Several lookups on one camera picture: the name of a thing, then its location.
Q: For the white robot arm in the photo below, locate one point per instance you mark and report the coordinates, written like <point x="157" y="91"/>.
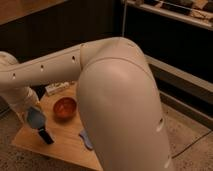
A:
<point x="117" y="96"/>

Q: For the red bowl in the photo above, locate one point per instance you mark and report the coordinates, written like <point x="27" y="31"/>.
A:
<point x="65" y="108"/>

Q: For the blue sponge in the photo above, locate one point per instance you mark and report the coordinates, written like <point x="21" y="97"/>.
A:
<point x="85" y="139"/>

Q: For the metal vertical pole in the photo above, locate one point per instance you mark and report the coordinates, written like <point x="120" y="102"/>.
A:
<point x="124" y="18"/>

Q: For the grey metal rail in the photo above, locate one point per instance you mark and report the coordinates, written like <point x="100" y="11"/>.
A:
<point x="189" y="83"/>

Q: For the wall shelf with items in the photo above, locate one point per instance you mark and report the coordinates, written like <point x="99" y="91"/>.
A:
<point x="198" y="13"/>

